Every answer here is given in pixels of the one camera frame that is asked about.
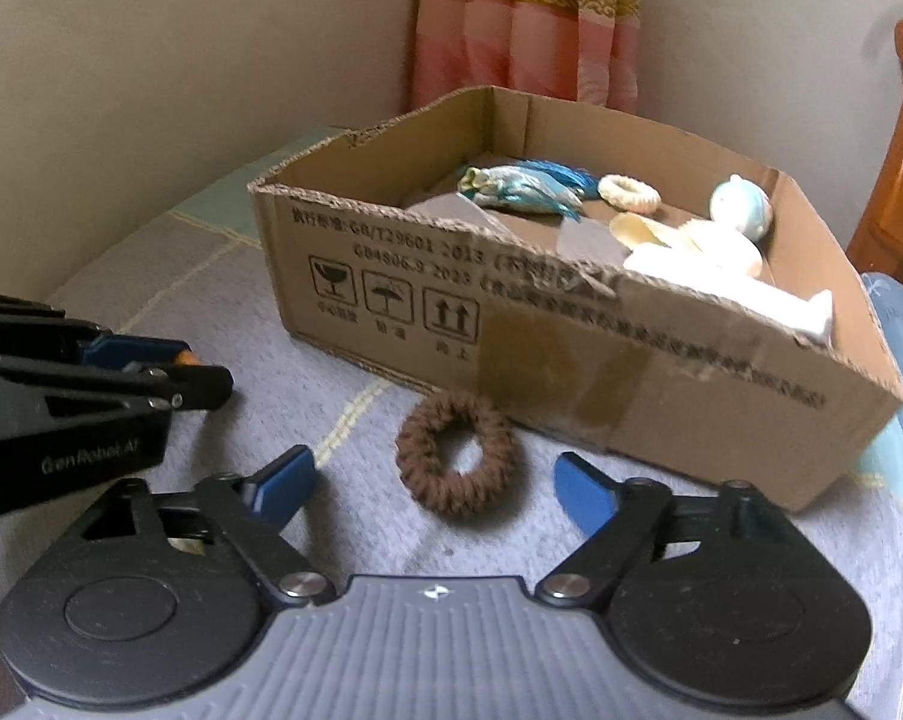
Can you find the grey fuzzy cloth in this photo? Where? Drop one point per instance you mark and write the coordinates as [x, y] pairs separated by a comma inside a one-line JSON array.
[[451, 206]]

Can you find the brown hair scrunchie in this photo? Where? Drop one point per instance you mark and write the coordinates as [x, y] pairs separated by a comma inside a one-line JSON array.
[[421, 465]]

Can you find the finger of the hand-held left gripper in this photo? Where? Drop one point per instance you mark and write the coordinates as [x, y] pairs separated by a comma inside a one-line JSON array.
[[196, 388], [136, 352]]

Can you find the cream hair scrunchie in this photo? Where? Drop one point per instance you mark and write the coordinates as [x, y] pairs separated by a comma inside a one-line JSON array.
[[620, 187]]

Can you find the pale yellow cloth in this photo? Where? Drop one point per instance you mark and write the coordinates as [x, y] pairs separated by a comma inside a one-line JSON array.
[[691, 240]]

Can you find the brown cardboard box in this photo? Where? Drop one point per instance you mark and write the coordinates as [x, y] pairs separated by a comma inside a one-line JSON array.
[[684, 420]]

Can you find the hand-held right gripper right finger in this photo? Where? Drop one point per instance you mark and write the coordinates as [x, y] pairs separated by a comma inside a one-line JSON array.
[[586, 491]]

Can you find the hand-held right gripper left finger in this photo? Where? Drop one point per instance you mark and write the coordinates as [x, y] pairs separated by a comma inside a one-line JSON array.
[[286, 480]]

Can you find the white cloth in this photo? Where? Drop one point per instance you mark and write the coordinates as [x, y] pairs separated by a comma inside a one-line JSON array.
[[759, 300]]

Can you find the pink striped curtain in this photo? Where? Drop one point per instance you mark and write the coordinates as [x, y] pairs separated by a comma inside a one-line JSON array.
[[526, 22]]

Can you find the teal tasseled fabric ornament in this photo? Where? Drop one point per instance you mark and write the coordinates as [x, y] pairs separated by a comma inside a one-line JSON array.
[[519, 187]]

